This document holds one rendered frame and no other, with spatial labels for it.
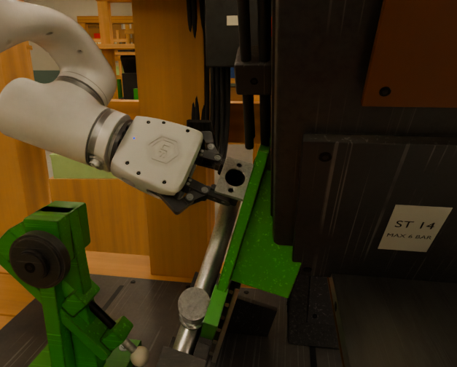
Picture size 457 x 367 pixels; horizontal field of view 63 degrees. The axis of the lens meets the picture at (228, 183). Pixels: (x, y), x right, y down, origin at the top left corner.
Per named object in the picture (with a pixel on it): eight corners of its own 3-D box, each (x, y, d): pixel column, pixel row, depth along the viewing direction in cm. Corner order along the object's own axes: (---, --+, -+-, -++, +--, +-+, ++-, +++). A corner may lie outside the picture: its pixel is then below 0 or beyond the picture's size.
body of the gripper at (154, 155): (94, 160, 46) (179, 191, 45) (129, 98, 50) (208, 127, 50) (103, 185, 52) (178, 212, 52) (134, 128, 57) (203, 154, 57)
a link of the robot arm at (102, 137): (79, 150, 45) (102, 158, 45) (111, 96, 49) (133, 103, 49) (92, 178, 53) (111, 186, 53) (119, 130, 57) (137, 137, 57)
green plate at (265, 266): (274, 341, 43) (339, 174, 36) (207, 318, 44) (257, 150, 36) (278, 285, 54) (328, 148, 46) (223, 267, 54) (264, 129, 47)
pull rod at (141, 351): (153, 357, 56) (150, 325, 54) (146, 372, 54) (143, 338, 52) (118, 353, 57) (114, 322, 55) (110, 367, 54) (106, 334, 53)
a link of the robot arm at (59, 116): (120, 127, 57) (92, 176, 53) (40, 98, 57) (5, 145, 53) (114, 91, 50) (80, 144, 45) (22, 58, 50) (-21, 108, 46)
